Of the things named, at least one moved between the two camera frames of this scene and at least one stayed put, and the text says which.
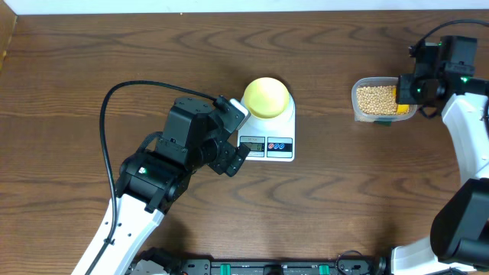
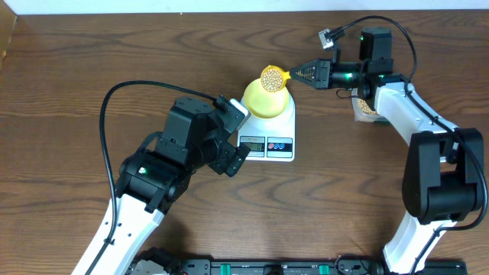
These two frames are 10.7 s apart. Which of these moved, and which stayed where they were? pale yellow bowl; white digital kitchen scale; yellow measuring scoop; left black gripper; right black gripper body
Moved: right black gripper body; yellow measuring scoop
Stayed: left black gripper; pale yellow bowl; white digital kitchen scale
